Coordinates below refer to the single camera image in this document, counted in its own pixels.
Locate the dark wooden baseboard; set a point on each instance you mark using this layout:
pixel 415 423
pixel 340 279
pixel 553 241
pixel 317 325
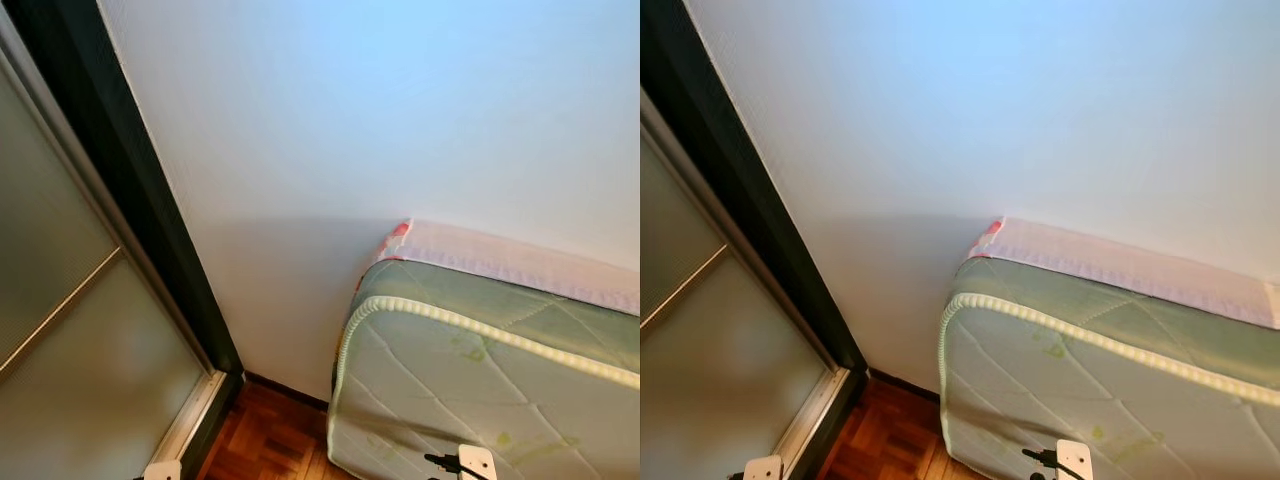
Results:
pixel 290 392
pixel 905 385

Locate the pink white covered mattress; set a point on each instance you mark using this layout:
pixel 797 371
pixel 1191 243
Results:
pixel 1120 268
pixel 500 262

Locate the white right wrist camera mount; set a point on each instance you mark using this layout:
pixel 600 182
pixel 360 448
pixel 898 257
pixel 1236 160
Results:
pixel 478 464
pixel 1075 462

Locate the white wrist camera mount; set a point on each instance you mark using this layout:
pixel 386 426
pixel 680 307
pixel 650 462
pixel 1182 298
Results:
pixel 764 470
pixel 1075 462
pixel 163 471
pixel 478 464

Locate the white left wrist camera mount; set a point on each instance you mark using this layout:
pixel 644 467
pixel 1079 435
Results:
pixel 764 470
pixel 163 471

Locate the dark door frame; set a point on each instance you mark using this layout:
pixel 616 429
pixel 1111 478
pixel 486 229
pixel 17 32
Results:
pixel 125 150
pixel 720 150

